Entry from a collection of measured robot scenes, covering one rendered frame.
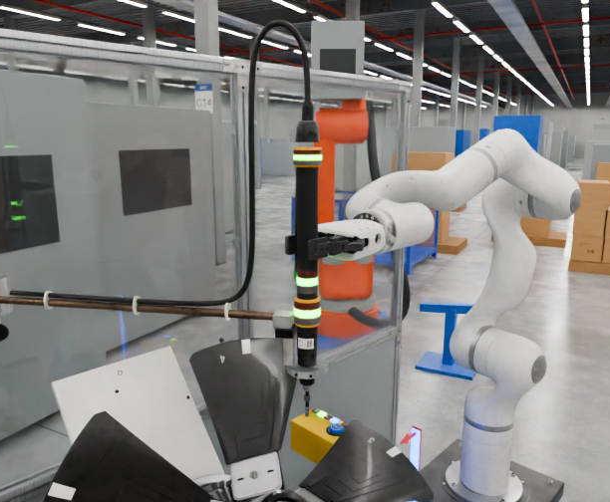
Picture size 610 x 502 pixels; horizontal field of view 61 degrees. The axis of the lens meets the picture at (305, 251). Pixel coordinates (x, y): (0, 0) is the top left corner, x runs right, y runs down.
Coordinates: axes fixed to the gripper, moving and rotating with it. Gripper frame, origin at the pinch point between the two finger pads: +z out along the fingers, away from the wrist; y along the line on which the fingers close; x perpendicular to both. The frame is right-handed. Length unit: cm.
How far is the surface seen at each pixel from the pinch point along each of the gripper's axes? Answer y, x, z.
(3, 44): 70, 36, 20
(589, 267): 163, -163, -711
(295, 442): 35, -65, -30
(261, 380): 13.2, -28.3, -1.0
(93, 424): 12.3, -23.3, 31.3
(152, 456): 7.4, -29.2, 24.9
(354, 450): 3.4, -46.1, -17.0
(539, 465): 37, -168, -223
